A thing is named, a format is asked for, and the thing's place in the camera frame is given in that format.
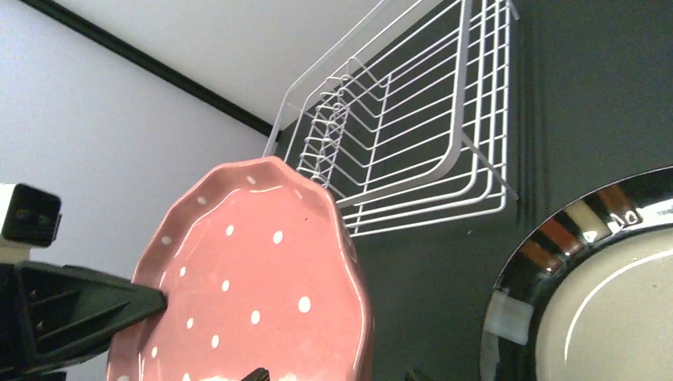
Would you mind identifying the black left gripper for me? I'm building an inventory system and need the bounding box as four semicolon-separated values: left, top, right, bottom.
1;261;167;380

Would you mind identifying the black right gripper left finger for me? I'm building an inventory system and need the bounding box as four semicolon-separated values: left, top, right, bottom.
241;368;270;381

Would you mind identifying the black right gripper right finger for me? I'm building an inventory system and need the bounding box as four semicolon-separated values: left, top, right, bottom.
405;368;434;381

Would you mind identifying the pink polka dot plate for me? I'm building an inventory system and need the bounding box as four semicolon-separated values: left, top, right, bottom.
106;156;374;380

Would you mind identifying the dark striped plate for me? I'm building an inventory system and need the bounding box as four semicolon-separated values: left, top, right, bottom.
479;167;672;380

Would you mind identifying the white wire dish rack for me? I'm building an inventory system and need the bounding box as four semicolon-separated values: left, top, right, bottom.
264;0;520;237

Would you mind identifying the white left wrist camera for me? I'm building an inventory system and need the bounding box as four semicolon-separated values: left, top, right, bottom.
1;183;62;264

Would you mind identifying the black left frame post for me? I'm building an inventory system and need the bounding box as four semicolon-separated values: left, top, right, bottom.
21;0;272;137

